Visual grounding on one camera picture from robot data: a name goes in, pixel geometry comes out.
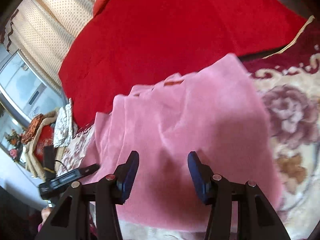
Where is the beige folded blanket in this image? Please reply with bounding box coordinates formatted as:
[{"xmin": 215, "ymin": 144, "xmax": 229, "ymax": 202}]
[{"xmin": 24, "ymin": 109, "xmax": 58, "ymax": 180}]

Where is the red quilt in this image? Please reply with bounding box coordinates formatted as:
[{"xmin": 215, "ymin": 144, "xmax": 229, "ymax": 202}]
[{"xmin": 59, "ymin": 0, "xmax": 306, "ymax": 127}]

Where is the flower bouquet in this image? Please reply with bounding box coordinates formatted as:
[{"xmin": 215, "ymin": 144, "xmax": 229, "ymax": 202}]
[{"xmin": 5, "ymin": 129, "xmax": 23, "ymax": 161}]

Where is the beige dotted curtain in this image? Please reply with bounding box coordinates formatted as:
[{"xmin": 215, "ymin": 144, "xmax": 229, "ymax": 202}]
[{"xmin": 4, "ymin": 0, "xmax": 95, "ymax": 91}]

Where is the orange patterned cloth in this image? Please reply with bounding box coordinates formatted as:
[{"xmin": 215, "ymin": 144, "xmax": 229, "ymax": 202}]
[{"xmin": 21, "ymin": 114, "xmax": 44, "ymax": 145}]

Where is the red printed box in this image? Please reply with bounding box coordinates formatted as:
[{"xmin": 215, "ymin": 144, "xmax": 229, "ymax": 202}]
[{"xmin": 34, "ymin": 126, "xmax": 54, "ymax": 164}]

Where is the window with metal frame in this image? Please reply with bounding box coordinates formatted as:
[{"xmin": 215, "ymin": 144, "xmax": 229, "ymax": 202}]
[{"xmin": 0, "ymin": 44, "xmax": 66, "ymax": 151}]

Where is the maroon cream floral plush blanket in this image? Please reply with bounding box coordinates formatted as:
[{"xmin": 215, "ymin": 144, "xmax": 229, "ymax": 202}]
[{"xmin": 58, "ymin": 20, "xmax": 319, "ymax": 239}]

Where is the pink ribbed knit garment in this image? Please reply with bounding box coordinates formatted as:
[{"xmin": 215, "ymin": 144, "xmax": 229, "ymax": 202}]
[{"xmin": 81, "ymin": 54, "xmax": 282, "ymax": 232}]

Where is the person's left hand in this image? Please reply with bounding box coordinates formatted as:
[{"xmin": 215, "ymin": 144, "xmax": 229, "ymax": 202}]
[{"xmin": 41, "ymin": 206, "xmax": 53, "ymax": 225}]

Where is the white black crackle-pattern cloth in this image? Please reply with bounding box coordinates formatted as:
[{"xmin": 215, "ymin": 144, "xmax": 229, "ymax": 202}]
[{"xmin": 53, "ymin": 98, "xmax": 78, "ymax": 148}]

